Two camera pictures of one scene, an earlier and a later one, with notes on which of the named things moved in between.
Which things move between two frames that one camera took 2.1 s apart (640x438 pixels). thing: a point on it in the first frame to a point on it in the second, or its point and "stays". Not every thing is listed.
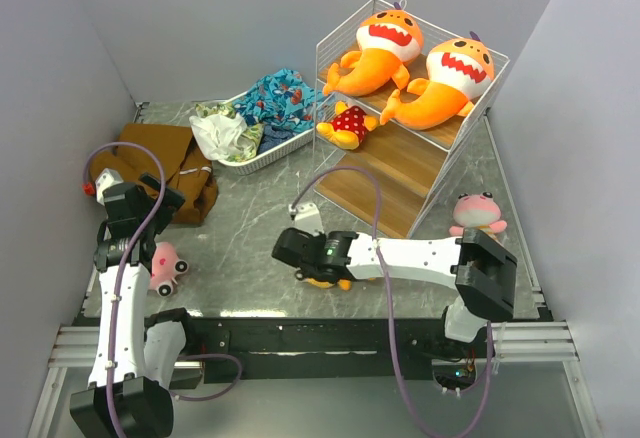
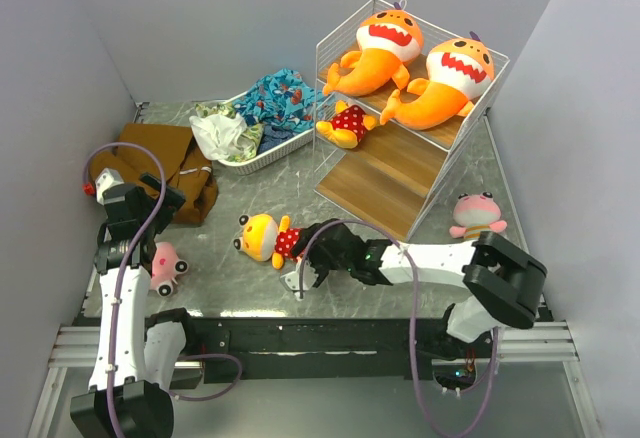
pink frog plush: [165, 267] stays
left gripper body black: [148, 202] stays
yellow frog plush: [349, 126] stays
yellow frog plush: [343, 284] to [264, 240]
